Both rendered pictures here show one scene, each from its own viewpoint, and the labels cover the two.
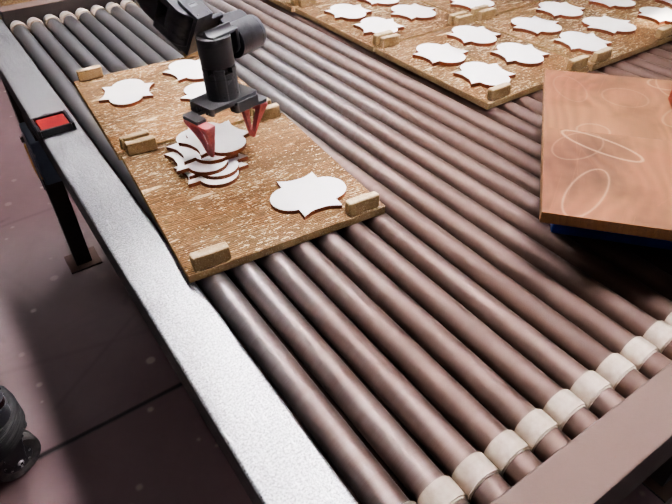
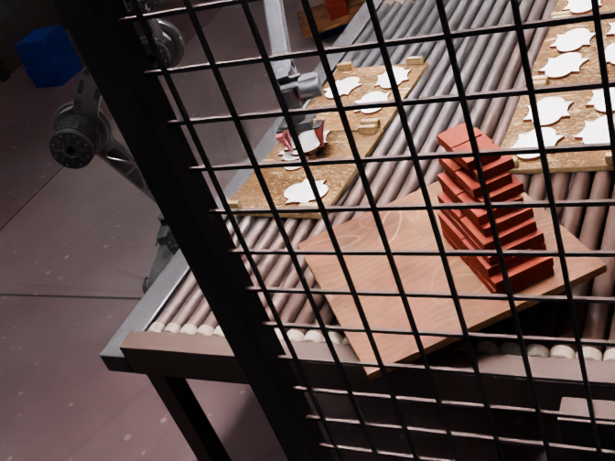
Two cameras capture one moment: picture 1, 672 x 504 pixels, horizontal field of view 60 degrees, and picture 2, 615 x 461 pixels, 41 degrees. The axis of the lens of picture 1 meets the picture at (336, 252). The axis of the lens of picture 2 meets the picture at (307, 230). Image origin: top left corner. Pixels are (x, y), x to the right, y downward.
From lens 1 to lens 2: 1.93 m
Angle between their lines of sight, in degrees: 55
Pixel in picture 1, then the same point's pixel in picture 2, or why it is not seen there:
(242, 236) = (257, 201)
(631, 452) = (207, 349)
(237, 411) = (171, 270)
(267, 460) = (156, 289)
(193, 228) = (251, 188)
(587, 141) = (390, 219)
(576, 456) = (195, 338)
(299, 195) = (300, 190)
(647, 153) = (397, 241)
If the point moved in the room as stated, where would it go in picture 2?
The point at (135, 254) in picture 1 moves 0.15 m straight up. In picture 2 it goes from (229, 191) to (210, 151)
